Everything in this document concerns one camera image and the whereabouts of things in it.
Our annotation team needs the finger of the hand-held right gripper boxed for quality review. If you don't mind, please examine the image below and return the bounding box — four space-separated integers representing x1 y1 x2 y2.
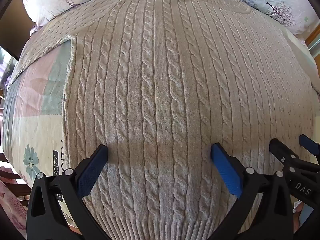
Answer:
269 138 301 171
299 134 320 155

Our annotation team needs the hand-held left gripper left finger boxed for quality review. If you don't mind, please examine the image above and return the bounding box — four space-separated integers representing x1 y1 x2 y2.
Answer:
26 144 109 240

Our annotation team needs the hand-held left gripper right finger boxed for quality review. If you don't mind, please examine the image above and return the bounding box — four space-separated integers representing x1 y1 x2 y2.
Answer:
207 142 294 240

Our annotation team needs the beige cable-knit sweater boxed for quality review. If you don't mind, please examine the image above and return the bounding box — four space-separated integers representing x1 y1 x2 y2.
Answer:
9 0 317 240

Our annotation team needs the person's right hand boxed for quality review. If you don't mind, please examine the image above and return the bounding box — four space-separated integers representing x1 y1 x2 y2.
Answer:
292 201 305 232

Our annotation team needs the dark wooden chair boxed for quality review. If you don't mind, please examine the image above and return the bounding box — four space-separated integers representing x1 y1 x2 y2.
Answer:
0 152 31 207

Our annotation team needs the pink floral cloth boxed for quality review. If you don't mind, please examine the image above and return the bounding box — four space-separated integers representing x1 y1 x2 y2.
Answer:
0 180 34 240

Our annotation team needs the dark wooden furniture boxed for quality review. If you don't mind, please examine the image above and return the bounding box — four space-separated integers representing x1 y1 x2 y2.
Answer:
0 0 37 59

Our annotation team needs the wooden window frame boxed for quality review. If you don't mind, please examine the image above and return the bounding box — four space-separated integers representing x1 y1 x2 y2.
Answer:
304 17 320 58

